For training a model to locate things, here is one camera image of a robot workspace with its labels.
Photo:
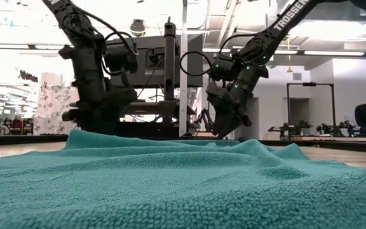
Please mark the black computer monitor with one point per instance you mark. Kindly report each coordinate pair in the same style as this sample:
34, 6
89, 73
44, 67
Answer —
151, 73

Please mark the background black robot arm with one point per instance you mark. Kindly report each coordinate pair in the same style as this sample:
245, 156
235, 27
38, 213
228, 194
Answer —
206, 119

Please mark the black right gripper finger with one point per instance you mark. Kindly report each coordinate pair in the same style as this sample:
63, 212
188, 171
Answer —
221, 124
235, 122

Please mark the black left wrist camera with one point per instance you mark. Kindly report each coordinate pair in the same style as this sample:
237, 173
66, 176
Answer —
119, 57

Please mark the white vertical post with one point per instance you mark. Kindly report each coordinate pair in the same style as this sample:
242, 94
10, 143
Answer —
183, 105

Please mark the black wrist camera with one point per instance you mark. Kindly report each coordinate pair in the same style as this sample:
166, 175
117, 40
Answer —
119, 57
222, 68

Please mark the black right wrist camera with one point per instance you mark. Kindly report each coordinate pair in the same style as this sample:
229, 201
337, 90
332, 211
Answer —
222, 68

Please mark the black ceiling spotlight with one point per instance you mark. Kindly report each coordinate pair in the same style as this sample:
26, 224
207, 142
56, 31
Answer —
137, 28

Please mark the black background stand frame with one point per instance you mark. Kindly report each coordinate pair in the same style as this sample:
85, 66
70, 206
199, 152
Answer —
310, 84

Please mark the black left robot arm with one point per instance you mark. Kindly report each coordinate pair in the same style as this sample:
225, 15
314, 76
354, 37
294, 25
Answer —
75, 28

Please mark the background robot workstation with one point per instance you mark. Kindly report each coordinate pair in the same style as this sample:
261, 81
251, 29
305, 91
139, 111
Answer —
329, 130

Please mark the white floral cloth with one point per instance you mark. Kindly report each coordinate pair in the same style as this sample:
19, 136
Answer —
52, 108

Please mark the grey desk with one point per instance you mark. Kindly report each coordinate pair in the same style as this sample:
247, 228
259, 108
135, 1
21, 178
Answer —
151, 108

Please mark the black monitor stand pole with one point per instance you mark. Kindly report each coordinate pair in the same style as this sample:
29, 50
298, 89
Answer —
169, 63

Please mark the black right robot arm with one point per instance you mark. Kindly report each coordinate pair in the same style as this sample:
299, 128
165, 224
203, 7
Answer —
284, 23

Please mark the teal terry towel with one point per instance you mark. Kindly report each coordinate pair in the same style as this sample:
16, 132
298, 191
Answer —
170, 184

